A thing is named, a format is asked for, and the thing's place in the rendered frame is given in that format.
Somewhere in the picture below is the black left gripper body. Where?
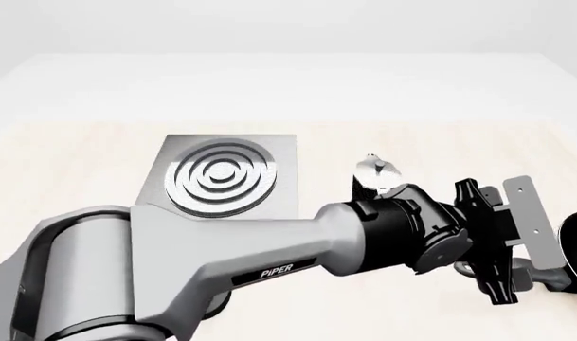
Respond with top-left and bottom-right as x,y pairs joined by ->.
453,175 -> 568,307

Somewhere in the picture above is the flat stove plate with rings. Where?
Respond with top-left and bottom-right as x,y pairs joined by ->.
134,134 -> 301,224

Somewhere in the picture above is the small flat plate on stalk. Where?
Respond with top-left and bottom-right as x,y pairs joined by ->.
352,153 -> 404,201

